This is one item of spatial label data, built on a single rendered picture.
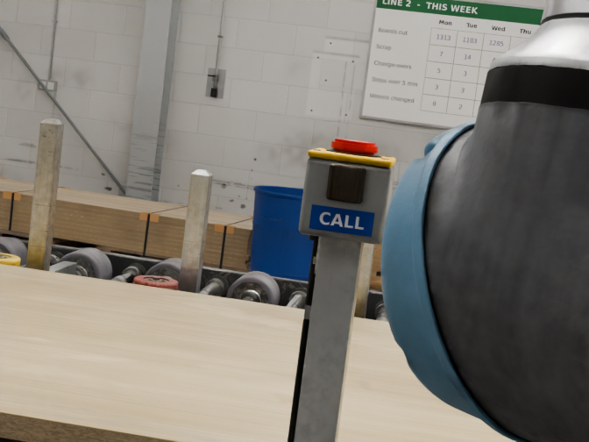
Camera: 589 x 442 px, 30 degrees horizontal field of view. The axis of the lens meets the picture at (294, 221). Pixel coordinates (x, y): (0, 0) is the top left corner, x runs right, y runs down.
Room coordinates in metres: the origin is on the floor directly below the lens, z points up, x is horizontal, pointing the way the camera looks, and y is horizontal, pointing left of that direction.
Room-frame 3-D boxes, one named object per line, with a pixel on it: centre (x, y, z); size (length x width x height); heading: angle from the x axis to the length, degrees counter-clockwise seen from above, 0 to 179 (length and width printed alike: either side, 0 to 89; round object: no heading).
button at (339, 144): (0.93, -0.04, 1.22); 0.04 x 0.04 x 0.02
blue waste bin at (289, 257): (6.71, -0.01, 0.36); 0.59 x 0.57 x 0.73; 168
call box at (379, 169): (0.93, -0.04, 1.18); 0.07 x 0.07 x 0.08; 83
